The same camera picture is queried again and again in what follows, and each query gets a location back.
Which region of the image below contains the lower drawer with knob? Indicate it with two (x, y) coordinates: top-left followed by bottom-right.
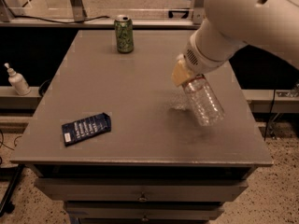
(64, 202), (223, 221)

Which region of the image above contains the grey drawer cabinet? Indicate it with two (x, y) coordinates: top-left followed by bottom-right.
(12, 30), (272, 224)

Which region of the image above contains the metal frame post right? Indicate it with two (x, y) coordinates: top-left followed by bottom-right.
(192, 0), (205, 25)

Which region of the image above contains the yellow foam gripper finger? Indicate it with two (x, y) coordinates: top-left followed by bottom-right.
(171, 54), (204, 87)

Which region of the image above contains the drawer with knob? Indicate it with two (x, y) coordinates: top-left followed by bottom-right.
(64, 202), (223, 221)
(35, 178), (248, 203)

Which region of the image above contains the metal frame post left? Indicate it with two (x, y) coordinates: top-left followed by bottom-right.
(69, 0), (87, 22)

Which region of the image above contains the green soda can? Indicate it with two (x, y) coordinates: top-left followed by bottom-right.
(114, 15), (134, 53)

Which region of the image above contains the white pump dispenser bottle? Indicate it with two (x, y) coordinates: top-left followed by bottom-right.
(4, 63), (31, 96)

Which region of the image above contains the upper drawer with knob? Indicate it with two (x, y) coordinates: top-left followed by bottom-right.
(35, 178), (248, 203)

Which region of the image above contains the dark blue snack packet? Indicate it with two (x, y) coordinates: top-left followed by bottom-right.
(62, 113), (112, 147)

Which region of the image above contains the clear plastic water bottle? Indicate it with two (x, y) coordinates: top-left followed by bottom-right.
(182, 75), (225, 126)

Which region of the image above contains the black stand leg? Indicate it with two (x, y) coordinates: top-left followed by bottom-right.
(0, 164), (24, 217)

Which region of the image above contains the metal frame post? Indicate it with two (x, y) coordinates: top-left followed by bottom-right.
(69, 0), (87, 22)
(192, 0), (205, 25)

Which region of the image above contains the black cable on ledge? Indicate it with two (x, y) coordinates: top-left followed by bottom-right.
(0, 0), (111, 25)

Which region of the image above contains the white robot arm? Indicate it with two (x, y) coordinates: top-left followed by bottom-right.
(172, 0), (299, 86)

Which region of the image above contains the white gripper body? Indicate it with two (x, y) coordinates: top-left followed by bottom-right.
(182, 20), (246, 75)

